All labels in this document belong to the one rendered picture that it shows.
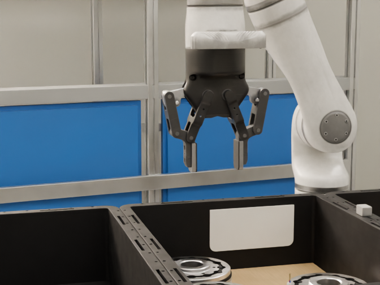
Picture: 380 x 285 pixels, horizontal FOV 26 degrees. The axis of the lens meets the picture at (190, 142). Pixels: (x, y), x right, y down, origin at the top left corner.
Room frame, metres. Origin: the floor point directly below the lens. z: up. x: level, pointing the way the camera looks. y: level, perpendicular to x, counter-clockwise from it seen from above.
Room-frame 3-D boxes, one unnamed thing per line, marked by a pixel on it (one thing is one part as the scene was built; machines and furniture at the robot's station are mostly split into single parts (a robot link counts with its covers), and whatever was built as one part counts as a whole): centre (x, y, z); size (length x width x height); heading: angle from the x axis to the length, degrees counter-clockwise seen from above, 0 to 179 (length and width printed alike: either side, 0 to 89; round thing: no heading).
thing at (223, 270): (1.03, 0.00, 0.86); 0.10 x 0.10 x 0.01
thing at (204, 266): (1.03, 0.00, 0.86); 0.05 x 0.05 x 0.01
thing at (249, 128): (1.05, -0.08, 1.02); 0.03 x 0.01 x 0.05; 103
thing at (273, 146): (3.04, -0.23, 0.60); 0.72 x 0.03 x 0.56; 113
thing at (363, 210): (1.04, -0.23, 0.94); 0.02 x 0.01 x 0.01; 15
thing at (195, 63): (1.04, -0.03, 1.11); 0.08 x 0.08 x 0.09
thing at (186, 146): (1.03, 0.01, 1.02); 0.03 x 0.01 x 0.05; 103
